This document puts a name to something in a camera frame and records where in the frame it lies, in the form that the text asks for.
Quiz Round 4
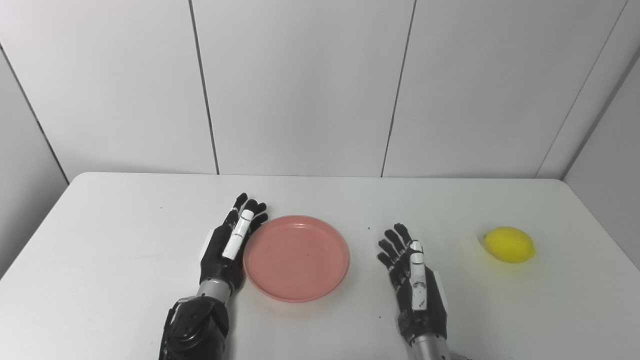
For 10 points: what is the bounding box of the pink round plate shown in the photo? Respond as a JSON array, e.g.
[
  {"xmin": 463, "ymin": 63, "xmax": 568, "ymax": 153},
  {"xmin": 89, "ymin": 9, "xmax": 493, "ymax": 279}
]
[{"xmin": 242, "ymin": 215, "xmax": 351, "ymax": 303}]

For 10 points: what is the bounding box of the yellow lemon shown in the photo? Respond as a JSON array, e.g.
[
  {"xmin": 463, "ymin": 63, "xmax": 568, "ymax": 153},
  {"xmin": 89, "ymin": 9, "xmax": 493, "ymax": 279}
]
[{"xmin": 482, "ymin": 226, "xmax": 537, "ymax": 264}]

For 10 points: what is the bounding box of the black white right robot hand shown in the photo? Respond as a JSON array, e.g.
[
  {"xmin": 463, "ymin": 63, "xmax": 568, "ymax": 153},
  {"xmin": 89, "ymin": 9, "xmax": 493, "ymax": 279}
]
[{"xmin": 376, "ymin": 223, "xmax": 449, "ymax": 346}]

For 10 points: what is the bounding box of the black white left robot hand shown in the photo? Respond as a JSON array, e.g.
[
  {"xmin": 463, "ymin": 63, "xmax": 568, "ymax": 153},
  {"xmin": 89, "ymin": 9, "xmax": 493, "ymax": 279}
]
[{"xmin": 199, "ymin": 192, "xmax": 269, "ymax": 291}]

